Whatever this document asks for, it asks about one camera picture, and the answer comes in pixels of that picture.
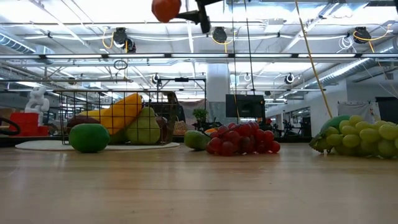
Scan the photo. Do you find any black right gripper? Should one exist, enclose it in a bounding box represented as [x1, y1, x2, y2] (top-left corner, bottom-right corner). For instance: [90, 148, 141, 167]
[175, 0, 225, 35]

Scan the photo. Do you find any orange bell pepper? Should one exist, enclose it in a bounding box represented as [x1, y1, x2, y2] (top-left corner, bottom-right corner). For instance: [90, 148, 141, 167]
[151, 0, 182, 24]

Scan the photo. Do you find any green cucumber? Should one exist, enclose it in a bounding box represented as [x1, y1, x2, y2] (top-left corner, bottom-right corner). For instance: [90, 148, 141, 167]
[183, 129, 213, 151]

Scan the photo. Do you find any green pear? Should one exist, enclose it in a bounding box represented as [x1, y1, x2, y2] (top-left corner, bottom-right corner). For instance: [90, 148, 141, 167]
[125, 106, 162, 145]

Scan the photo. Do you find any white building column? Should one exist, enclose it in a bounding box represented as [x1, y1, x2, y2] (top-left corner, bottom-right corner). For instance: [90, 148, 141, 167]
[206, 63, 231, 125]

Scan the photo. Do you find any black monitor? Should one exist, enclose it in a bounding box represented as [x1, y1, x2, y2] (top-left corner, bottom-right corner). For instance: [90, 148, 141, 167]
[225, 94, 267, 119]

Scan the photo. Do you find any green potted plant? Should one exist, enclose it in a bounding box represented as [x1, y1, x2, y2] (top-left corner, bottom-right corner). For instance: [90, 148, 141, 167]
[192, 108, 212, 131]

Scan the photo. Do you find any woven wicker bag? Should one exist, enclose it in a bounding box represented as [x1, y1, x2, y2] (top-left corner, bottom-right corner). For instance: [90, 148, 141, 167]
[174, 119, 189, 137]

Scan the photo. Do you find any red grape bunch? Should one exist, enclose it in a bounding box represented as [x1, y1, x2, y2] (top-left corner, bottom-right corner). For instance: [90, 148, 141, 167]
[205, 121, 282, 157]

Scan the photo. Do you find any white round mat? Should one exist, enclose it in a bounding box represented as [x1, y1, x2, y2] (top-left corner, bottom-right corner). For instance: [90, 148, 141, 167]
[14, 140, 181, 152]

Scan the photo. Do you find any white hanging cloth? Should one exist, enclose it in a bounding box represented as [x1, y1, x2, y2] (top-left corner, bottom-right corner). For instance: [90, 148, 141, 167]
[337, 101, 376, 125]

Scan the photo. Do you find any green grape bunch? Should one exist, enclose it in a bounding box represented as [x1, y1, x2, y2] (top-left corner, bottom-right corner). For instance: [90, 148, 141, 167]
[308, 114, 398, 159]

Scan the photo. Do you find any red storage box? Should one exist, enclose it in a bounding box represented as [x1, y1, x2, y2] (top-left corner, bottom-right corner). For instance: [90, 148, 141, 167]
[9, 112, 50, 138]

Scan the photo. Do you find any black ceiling cable reel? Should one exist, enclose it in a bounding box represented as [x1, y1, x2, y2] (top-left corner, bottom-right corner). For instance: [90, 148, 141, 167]
[210, 26, 228, 45]
[353, 26, 373, 44]
[112, 27, 137, 54]

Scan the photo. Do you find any black hanging cable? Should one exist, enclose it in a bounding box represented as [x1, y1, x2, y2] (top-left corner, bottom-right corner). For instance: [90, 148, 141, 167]
[243, 0, 256, 96]
[230, 0, 239, 119]

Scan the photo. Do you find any black metal rack frame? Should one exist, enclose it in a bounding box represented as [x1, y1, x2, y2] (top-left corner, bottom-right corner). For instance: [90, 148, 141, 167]
[156, 77, 208, 110]

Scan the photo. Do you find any black hanging ring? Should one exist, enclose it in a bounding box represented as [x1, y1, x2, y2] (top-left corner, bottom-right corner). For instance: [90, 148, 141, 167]
[113, 59, 129, 71]

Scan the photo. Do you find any yellow hanging cable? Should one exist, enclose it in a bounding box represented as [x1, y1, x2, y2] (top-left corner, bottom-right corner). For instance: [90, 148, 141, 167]
[294, 0, 333, 119]

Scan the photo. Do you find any metal wire basket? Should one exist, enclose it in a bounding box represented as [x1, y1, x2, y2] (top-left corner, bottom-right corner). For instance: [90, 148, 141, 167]
[54, 89, 180, 146]

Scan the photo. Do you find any white coiled cable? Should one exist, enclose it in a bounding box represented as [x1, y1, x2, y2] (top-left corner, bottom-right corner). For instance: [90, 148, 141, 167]
[337, 35, 357, 54]

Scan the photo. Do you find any silver ceiling duct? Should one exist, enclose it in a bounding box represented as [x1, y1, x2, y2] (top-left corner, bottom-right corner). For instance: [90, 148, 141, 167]
[306, 57, 398, 88]
[0, 32, 55, 56]

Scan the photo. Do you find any black wall panel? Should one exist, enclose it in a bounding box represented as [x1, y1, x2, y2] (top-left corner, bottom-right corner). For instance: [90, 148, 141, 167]
[375, 96, 398, 124]

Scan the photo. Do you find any black cable loop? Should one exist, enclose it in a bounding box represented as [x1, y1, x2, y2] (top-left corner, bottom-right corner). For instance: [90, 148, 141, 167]
[0, 116, 21, 137]

